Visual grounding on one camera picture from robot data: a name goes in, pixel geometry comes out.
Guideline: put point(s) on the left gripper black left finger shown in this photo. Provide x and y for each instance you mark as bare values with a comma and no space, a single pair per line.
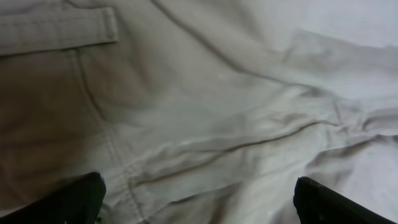
78,203

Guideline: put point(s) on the beige cotton shorts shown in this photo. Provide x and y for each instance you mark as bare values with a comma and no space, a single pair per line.
199,111

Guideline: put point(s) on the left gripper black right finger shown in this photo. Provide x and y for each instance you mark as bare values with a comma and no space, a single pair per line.
317,204

